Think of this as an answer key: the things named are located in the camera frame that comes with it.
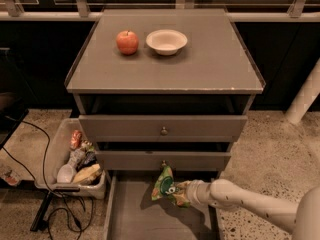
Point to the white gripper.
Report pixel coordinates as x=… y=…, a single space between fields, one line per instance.
x=194 y=191

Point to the green rice chip bag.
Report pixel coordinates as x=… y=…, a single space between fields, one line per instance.
x=165 y=187

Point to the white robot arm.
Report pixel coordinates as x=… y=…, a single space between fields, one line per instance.
x=301 y=220

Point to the grey middle drawer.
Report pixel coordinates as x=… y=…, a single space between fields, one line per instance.
x=152 y=160

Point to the grey drawer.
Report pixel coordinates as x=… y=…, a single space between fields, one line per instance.
x=133 y=215
x=162 y=128
x=152 y=160

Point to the grey bottom drawer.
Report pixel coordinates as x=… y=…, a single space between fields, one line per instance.
x=133 y=215

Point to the grey drawer cabinet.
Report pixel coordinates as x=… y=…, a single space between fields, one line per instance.
x=212 y=75

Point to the yellow snack bag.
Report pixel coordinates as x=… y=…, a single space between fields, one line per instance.
x=87 y=175

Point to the grey top drawer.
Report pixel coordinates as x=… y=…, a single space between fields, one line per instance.
x=162 y=128

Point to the dark snack packet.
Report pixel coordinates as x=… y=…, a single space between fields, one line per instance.
x=88 y=161

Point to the red snack can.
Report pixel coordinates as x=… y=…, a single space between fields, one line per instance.
x=75 y=140

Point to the white plastic bottle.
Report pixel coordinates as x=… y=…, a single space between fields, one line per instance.
x=67 y=172

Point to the clear plastic bin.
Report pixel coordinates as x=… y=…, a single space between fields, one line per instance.
x=57 y=155

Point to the white paper bowl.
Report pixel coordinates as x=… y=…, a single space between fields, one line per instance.
x=166 y=42

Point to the white pole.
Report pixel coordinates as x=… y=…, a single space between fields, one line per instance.
x=307 y=94

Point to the black stand leg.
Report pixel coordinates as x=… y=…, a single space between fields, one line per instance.
x=39 y=223

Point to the red apple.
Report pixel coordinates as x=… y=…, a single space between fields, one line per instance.
x=127 y=42

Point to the red white floor wrapper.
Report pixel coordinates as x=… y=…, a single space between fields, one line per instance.
x=11 y=178

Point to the white railing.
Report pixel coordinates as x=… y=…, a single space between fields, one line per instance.
x=89 y=10

